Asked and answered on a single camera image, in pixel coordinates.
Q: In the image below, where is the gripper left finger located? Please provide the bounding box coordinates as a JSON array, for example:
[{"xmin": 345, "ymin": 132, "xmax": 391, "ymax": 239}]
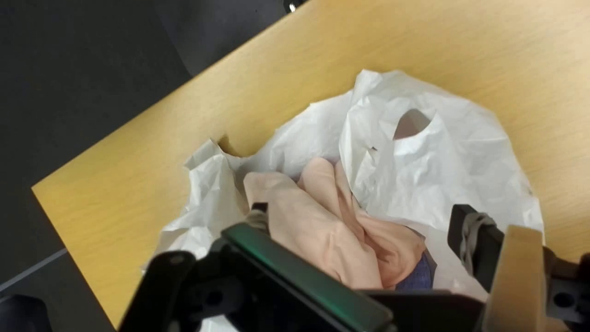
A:
[{"xmin": 119, "ymin": 202, "xmax": 398, "ymax": 332}]

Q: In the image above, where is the white plastic bag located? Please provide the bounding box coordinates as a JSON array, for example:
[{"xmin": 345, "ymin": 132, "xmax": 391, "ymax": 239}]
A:
[{"xmin": 143, "ymin": 69, "xmax": 545, "ymax": 332}]

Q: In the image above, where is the blue cloth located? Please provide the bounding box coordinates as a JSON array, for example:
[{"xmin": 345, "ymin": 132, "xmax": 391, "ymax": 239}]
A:
[{"xmin": 395, "ymin": 251, "xmax": 437, "ymax": 292}]

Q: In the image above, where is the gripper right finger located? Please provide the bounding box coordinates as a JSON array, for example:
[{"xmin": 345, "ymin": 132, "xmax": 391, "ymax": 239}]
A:
[{"xmin": 447, "ymin": 204, "xmax": 590, "ymax": 332}]

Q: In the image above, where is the pink cloth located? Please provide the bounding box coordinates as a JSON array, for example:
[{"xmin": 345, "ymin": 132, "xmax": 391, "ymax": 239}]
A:
[{"xmin": 243, "ymin": 157, "xmax": 427, "ymax": 291}]

